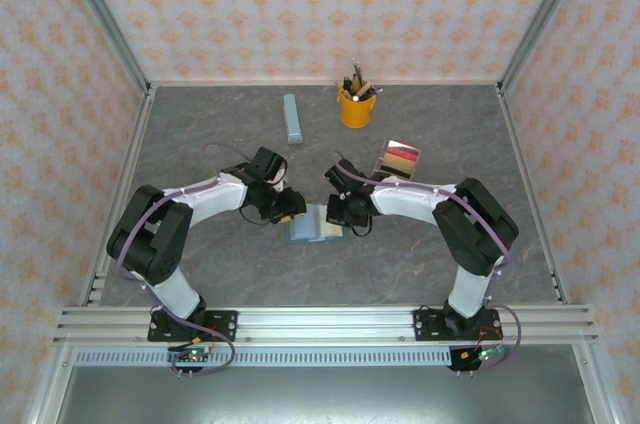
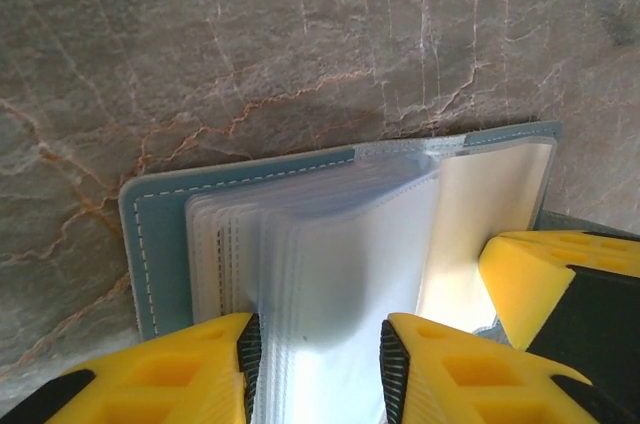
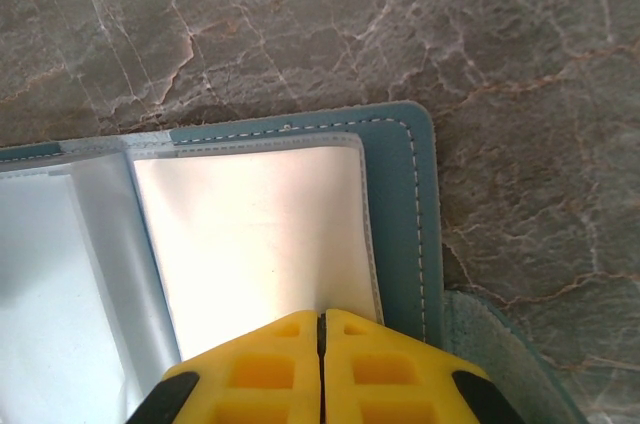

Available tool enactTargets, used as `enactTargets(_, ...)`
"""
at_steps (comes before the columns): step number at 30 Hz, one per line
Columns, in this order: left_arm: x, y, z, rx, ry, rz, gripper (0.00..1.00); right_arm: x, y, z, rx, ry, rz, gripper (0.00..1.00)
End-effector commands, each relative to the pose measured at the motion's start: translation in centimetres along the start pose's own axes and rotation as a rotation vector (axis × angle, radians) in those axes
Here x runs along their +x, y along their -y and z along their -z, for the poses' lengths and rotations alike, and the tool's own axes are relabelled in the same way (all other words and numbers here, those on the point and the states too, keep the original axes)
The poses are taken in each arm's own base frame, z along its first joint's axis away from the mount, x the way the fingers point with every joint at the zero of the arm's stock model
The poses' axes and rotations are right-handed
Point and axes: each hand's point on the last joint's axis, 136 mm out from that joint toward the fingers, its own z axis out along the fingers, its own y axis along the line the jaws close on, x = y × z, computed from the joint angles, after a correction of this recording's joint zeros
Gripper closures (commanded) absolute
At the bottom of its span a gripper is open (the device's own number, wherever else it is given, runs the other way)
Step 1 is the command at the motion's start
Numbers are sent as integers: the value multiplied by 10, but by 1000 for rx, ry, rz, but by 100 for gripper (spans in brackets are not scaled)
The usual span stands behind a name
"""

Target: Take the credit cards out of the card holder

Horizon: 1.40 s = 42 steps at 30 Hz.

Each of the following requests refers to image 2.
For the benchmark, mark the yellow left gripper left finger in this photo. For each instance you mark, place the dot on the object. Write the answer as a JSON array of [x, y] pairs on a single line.
[[150, 384]]

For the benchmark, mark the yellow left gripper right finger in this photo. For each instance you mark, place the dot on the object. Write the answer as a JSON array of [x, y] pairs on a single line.
[[475, 384]]

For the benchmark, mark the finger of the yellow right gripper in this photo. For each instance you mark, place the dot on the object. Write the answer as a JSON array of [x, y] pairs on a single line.
[[530, 284]]

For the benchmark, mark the blue card holder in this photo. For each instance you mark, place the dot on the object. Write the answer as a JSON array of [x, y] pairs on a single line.
[[165, 244]]

